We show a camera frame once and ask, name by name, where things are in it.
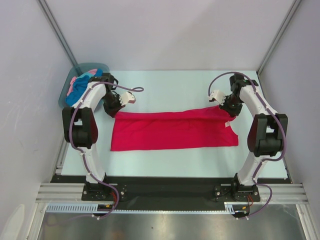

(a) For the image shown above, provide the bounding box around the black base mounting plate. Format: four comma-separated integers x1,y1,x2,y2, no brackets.
47,175,294,212

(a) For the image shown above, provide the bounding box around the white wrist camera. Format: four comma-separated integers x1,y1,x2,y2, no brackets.
119,91,136,106
208,89,227,106

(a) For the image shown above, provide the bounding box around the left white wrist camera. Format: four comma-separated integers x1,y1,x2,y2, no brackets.
119,91,136,106

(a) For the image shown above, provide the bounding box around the blue t shirt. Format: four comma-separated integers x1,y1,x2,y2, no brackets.
65,68,103,107

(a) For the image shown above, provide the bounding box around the light teal t shirt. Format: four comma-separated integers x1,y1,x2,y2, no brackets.
78,71,95,78

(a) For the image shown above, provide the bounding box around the slotted cable duct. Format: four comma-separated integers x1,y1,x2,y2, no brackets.
46,202,249,215

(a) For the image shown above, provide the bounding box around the aluminium corner post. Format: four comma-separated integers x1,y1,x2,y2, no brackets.
256,0,304,77
36,0,78,66

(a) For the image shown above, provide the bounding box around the left aluminium corner post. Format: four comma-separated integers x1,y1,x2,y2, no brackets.
36,0,78,66

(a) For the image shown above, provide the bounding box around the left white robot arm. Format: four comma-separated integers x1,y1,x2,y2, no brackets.
62,73,125,200

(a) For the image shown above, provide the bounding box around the right aluminium corner post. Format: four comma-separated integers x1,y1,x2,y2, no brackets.
256,0,304,77

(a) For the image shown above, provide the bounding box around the translucent blue plastic basket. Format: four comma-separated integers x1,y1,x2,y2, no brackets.
57,62,110,109

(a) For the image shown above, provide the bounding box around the pink t shirt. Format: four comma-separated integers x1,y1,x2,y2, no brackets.
66,68,98,96

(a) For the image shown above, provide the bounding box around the red t shirt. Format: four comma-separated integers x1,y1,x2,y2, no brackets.
110,106,239,152

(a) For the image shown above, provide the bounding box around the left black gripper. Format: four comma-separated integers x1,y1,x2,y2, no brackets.
101,92,126,118

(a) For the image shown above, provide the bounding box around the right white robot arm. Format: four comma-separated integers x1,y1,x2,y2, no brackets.
219,71,288,201

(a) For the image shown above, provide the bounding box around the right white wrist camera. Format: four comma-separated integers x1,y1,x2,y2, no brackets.
208,89,227,106

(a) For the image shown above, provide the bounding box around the aluminium front rail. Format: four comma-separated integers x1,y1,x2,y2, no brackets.
36,183,309,204

